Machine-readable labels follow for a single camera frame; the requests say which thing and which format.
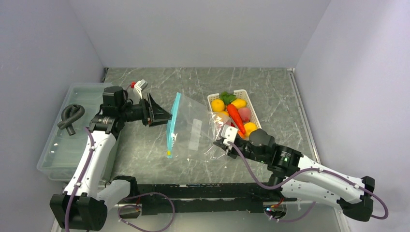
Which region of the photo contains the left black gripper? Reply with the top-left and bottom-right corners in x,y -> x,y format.
118,93 -> 174,127

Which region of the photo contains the clear zip top bag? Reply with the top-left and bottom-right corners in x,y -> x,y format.
166,92 -> 229,162

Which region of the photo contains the yellow lemon front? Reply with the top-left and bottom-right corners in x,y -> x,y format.
244,122 -> 258,137

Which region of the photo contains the yellow lemon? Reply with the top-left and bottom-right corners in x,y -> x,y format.
211,99 -> 225,113
244,122 -> 258,137
218,111 -> 229,117

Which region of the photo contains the pink peach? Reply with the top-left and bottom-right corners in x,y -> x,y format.
237,107 -> 252,123

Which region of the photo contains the orange tangerine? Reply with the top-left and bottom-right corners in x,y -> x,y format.
237,131 -> 246,139

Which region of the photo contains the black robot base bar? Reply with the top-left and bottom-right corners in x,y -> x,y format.
120,183 -> 296,216

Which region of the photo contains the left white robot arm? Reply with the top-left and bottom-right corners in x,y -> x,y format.
50,86 -> 172,232

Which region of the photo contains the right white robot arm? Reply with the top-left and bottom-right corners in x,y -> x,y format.
213,127 -> 375,222

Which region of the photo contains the yellow lemon middle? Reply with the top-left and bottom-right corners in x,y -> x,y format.
218,111 -> 229,117

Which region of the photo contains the orange carrot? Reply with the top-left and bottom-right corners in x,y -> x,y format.
226,104 -> 245,134

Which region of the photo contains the yellow lemon rear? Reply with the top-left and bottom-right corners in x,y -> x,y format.
211,99 -> 225,113

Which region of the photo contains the yellow fruit rear right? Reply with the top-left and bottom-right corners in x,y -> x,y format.
231,98 -> 247,109

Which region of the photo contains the green leafy vegetable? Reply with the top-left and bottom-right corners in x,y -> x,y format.
220,91 -> 237,105

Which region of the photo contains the white plastic basket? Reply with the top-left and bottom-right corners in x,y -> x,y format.
207,89 -> 261,139

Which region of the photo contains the clear plastic storage box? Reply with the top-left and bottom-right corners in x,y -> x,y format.
37,83 -> 112,182

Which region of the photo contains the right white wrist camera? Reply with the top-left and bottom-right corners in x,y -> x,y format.
220,125 -> 238,149

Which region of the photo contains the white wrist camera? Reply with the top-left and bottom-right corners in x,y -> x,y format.
131,79 -> 148,102
220,125 -> 238,149

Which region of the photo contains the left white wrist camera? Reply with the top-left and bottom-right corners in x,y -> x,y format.
131,79 -> 148,102

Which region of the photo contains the grey corrugated hose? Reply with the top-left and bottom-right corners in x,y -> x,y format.
57,104 -> 86,136

